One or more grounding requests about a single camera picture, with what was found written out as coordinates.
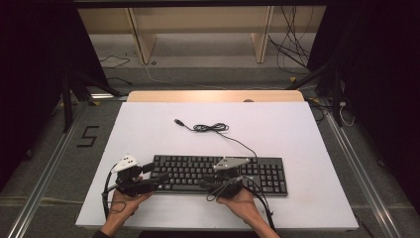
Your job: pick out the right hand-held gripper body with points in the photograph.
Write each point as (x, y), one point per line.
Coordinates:
(231, 162)

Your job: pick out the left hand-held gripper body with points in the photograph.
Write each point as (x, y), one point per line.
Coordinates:
(132, 186)

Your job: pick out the black computer keyboard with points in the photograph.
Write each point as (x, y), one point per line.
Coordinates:
(188, 172)

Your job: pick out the person's left hand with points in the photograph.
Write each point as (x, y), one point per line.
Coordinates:
(124, 206)

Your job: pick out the person's right hand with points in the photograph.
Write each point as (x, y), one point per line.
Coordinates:
(244, 206)

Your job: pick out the white table mat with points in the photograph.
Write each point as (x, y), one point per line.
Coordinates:
(264, 132)

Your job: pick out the yellow tape piece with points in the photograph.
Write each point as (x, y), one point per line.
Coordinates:
(95, 103)
(293, 79)
(316, 100)

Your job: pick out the black metal stand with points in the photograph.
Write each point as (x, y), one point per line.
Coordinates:
(336, 99)
(67, 105)

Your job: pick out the black curtain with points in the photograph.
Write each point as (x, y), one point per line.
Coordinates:
(379, 82)
(33, 66)

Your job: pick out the metal floor rail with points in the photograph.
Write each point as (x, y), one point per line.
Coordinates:
(43, 178)
(360, 175)

